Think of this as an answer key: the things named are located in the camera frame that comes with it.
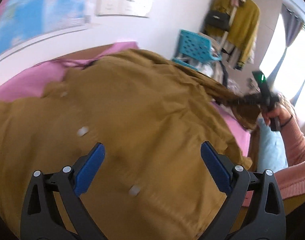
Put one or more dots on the grey window curtain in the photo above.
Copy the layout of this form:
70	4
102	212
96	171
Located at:
284	61

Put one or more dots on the pink sleeved right forearm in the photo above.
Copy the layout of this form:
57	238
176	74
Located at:
291	180

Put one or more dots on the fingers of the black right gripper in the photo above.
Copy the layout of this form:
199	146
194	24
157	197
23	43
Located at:
249	99

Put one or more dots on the black shoulder bag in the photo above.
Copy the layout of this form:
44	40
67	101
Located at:
218	20

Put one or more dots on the turquoise perforated plastic basket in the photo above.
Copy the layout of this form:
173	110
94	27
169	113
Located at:
194	50

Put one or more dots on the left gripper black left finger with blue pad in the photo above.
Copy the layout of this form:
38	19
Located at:
40	217

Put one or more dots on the white wall socket panel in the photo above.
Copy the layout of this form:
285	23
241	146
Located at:
132	8

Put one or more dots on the person's right hand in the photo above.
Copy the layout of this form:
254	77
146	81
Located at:
286	119

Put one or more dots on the light blue pillow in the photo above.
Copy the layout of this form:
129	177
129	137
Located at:
271	154

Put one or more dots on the mustard brown large shirt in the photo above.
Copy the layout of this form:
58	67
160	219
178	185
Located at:
147	200

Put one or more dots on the yellow hanging garment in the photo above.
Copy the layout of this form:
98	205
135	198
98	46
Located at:
241	38

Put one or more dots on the world map wall poster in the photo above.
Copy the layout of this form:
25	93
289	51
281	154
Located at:
23	22

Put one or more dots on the pink printed bed sheet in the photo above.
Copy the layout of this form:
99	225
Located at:
27	79

